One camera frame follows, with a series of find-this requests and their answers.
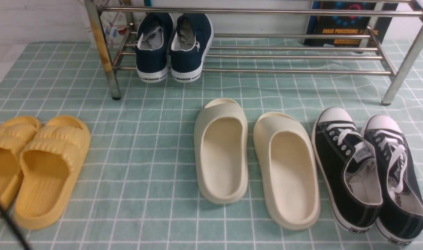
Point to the navy canvas shoe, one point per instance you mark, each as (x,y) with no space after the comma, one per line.
(191,42)
(154,35)

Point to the teal pole behind rack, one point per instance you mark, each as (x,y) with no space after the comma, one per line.
(148,3)

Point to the patterned bag behind rack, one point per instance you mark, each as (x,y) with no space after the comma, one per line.
(114,23)

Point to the steel shoe rack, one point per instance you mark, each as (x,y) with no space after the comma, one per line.
(369,42)

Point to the left cream foam slipper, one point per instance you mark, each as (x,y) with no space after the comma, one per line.
(220,148)

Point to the cream foam slipper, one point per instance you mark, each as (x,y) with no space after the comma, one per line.
(288,169)
(220,148)

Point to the right cream foam slipper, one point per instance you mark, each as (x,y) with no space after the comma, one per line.
(288,169)

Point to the left black canvas sneaker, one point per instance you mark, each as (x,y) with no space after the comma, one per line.
(348,165)

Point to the black canvas sneaker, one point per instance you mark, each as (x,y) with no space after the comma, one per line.
(348,165)
(400,219)

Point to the dark image processing book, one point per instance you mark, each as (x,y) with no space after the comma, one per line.
(343,25)

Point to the right yellow foam slipper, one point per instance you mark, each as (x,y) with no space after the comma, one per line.
(51,164)

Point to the yellow foam slipper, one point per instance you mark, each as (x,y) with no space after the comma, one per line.
(15,134)
(51,164)

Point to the left yellow foam slipper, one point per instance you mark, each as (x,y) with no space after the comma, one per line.
(15,134)

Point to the right black canvas sneaker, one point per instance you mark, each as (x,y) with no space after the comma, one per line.
(400,219)

